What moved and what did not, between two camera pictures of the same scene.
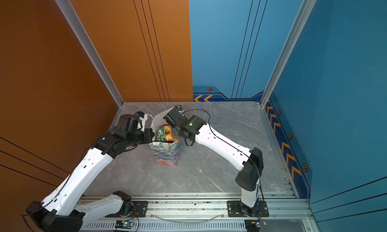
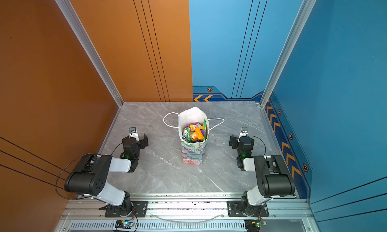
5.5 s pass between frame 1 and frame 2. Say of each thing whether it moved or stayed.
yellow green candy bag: moved
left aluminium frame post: stayed
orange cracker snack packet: moved
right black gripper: moved
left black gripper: moved
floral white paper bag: moved
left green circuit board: stayed
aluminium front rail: stayed
